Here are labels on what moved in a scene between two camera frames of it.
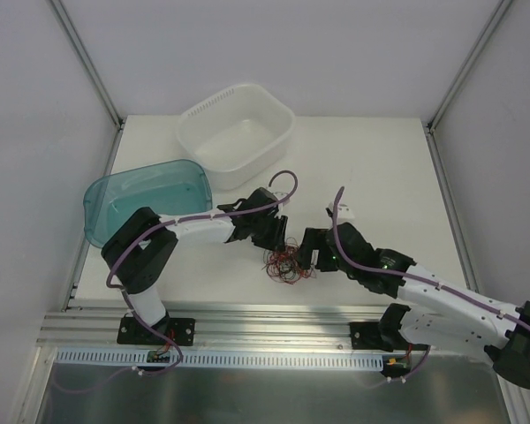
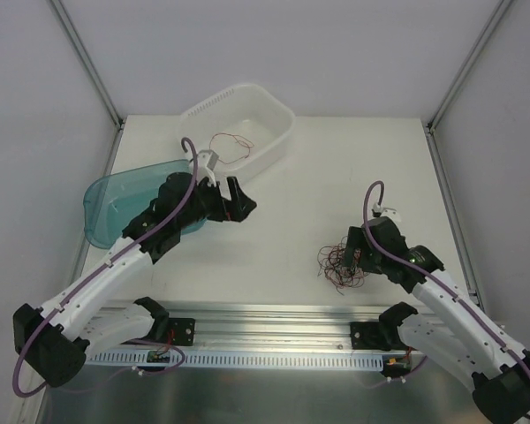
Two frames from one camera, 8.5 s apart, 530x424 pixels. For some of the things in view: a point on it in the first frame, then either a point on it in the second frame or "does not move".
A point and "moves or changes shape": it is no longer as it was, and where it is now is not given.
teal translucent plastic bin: (178, 187) does not move
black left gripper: (270, 229) -> (218, 201)
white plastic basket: (236, 132) does not move
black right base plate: (367, 336) does not move
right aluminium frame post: (465, 67) does not move
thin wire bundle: (282, 264) moves or changes shape
